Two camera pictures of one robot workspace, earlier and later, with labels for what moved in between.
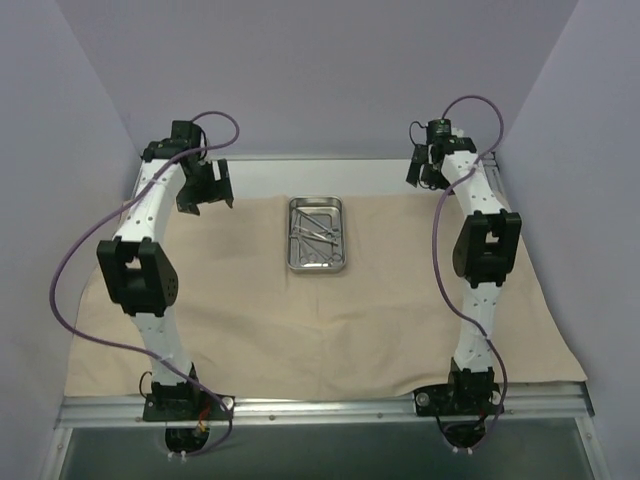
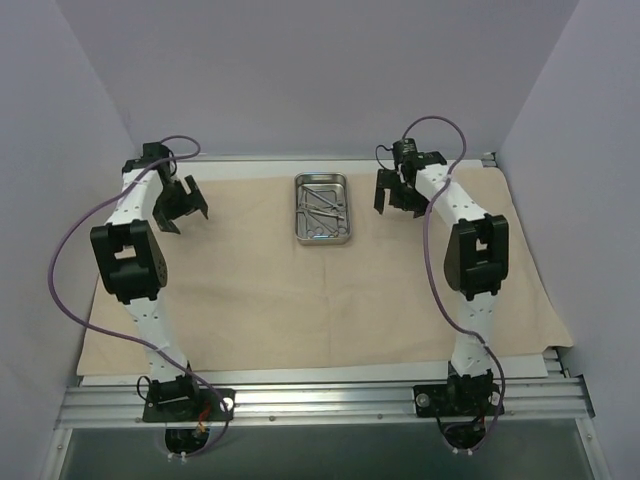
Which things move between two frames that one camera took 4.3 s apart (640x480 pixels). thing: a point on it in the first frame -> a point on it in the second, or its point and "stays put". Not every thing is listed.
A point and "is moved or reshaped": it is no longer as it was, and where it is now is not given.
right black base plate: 466,399 stays put
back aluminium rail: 312,156 stays put
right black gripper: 416,167 -> 397,194
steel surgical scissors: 331,234 -> 320,197
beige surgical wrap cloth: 387,327 is moved or reshaped
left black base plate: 186,407 stays put
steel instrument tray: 316,234 -> 322,208
